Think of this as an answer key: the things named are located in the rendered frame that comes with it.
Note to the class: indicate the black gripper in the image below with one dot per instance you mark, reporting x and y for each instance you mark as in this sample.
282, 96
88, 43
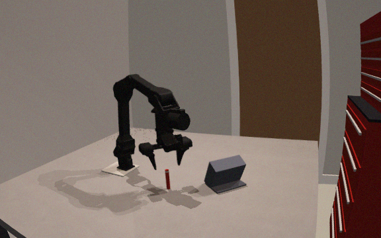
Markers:
147, 148

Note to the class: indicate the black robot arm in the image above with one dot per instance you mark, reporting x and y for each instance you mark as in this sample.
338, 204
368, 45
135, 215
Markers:
169, 116

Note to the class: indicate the dark grey sloped panel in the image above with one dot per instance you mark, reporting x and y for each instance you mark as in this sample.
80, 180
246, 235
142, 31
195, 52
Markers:
225, 174

